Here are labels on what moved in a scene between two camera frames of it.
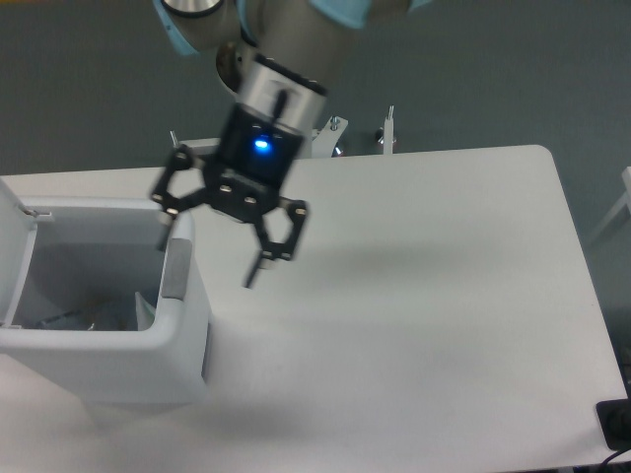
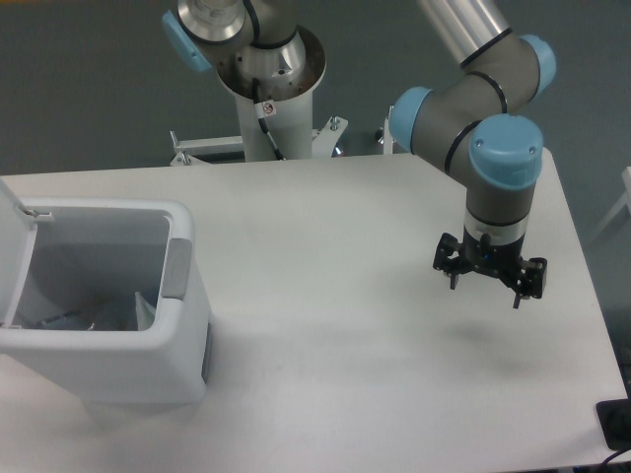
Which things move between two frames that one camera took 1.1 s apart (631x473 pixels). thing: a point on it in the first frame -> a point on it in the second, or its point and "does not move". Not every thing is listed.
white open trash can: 91,305 does not move
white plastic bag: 145,312 does not move
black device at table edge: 614,417 does not move
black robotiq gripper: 258,150 -> 501,259
